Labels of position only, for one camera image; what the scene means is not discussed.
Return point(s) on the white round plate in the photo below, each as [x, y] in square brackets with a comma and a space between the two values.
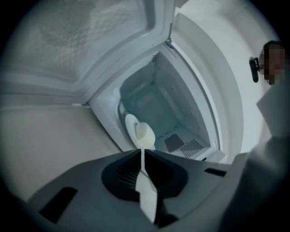
[130, 127]

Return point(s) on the black head-worn camera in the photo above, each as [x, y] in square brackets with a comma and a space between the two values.
[254, 70]

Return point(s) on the person's face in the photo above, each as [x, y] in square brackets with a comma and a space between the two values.
[274, 63]

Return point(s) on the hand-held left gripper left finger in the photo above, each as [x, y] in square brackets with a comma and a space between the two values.
[122, 176]

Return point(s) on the white microwave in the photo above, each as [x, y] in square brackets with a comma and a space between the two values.
[181, 102]

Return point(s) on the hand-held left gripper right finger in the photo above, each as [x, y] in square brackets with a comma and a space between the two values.
[167, 174]

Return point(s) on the person in white clothes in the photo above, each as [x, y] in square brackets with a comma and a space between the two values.
[267, 158]

